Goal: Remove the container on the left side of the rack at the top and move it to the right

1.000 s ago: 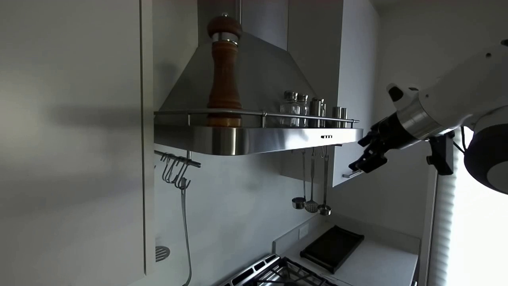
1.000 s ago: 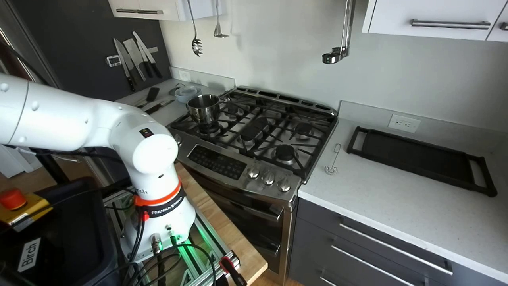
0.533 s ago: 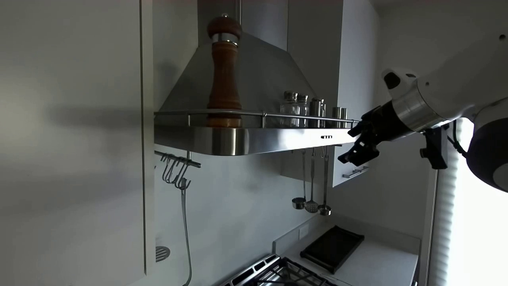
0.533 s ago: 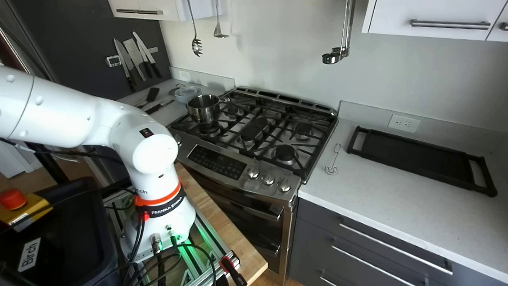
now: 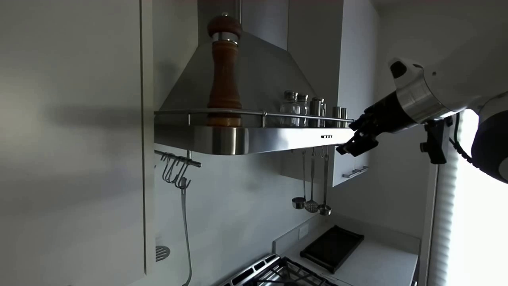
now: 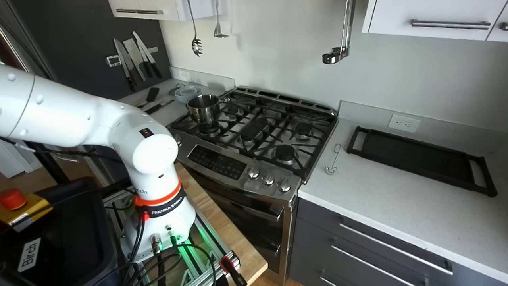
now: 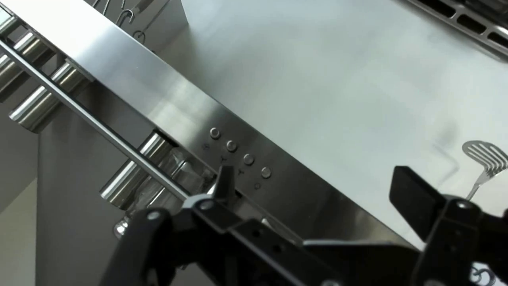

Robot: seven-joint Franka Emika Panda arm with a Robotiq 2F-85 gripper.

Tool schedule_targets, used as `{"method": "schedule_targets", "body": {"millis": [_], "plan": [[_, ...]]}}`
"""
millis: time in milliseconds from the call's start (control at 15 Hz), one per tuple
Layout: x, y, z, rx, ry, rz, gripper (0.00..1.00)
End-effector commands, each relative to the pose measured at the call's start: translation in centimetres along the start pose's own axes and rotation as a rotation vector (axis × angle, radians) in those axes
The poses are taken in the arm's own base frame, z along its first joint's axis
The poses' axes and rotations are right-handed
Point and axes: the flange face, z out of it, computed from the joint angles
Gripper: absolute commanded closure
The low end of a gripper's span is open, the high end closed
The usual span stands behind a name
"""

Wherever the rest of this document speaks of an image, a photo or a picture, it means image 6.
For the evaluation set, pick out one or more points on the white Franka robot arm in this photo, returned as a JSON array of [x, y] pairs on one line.
[[68, 116]]

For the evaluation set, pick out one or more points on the wooden table top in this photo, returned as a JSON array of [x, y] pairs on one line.
[[227, 227]]

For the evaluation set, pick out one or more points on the steel stove knob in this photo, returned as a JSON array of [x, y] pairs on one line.
[[254, 173], [285, 185], [269, 179]]

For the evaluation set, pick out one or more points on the stainless steel gas stove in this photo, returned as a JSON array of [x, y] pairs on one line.
[[222, 163]]

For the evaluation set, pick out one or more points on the small steel pot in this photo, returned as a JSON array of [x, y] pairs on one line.
[[203, 108]]

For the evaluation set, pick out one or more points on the clear glass bowl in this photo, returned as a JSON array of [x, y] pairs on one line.
[[184, 93]]

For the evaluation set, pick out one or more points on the hanging metal slotted spoon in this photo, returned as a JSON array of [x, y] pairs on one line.
[[196, 47]]

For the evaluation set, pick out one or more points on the black phone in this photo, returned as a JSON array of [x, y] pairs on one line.
[[152, 93]]

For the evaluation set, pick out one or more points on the dark grey drawer cabinet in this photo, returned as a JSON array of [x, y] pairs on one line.
[[317, 247]]

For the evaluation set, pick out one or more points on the red and black plug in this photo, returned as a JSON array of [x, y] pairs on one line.
[[231, 268]]

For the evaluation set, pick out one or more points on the black rectangular griddle tray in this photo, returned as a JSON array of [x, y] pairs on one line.
[[417, 155]]

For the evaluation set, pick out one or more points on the magnetic knife strip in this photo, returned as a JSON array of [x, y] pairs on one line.
[[111, 58]]

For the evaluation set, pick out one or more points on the black stand leg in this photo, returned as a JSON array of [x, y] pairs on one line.
[[47, 160]]

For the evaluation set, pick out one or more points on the black box with white label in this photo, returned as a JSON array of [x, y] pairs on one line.
[[68, 238]]

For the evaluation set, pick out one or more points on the red emergency stop yellow box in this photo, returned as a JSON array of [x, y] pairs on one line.
[[12, 200]]

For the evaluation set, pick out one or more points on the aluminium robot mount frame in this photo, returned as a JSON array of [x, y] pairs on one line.
[[203, 247]]

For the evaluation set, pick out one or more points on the white wall outlet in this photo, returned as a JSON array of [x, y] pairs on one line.
[[404, 122]]

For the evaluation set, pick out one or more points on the large white wall cabinet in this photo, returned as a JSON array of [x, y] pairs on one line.
[[438, 9]]

